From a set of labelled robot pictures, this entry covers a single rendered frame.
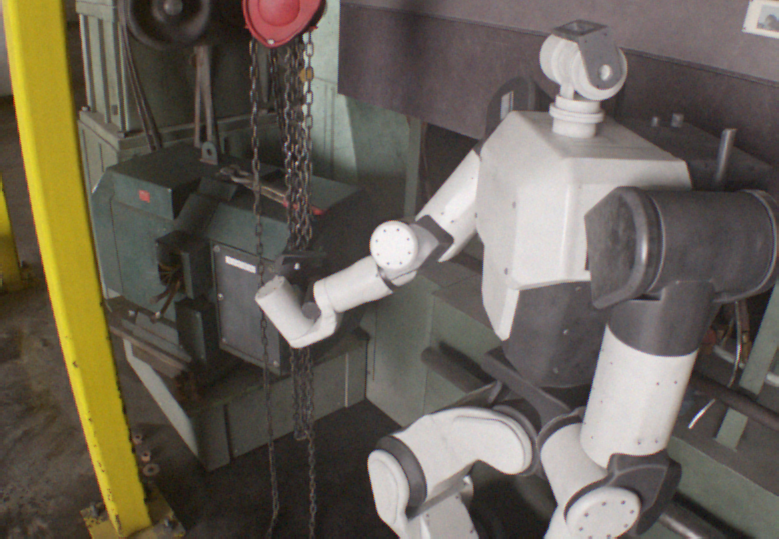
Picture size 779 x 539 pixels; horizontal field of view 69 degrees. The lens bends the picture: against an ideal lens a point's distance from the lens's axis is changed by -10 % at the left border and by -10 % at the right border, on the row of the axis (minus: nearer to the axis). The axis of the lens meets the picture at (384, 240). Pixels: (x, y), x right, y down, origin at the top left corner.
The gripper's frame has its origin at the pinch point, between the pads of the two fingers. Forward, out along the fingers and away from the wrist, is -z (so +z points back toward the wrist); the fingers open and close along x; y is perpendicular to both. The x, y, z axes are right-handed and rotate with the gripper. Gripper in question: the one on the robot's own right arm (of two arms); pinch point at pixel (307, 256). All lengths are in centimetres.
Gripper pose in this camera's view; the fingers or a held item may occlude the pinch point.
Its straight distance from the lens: 132.2
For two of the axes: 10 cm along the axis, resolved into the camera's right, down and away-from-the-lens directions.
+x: 10.0, 0.5, 0.0
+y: 0.5, -9.0, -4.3
